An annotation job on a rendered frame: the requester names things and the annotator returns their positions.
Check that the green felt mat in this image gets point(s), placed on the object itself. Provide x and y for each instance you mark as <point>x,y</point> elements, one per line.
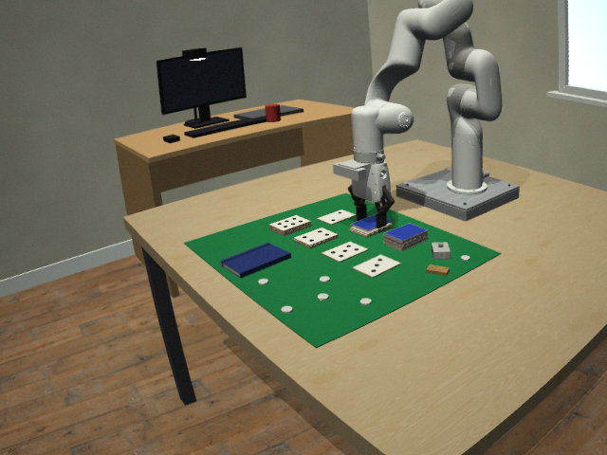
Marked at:
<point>296,282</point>

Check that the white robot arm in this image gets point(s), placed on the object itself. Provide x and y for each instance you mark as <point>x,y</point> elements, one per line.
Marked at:
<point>412,28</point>

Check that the small brown wooden block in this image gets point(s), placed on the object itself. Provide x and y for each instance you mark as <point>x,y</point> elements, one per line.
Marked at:
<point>440,270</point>

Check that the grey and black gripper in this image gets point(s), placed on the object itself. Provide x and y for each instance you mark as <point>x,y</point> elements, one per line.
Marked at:
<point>375,187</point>

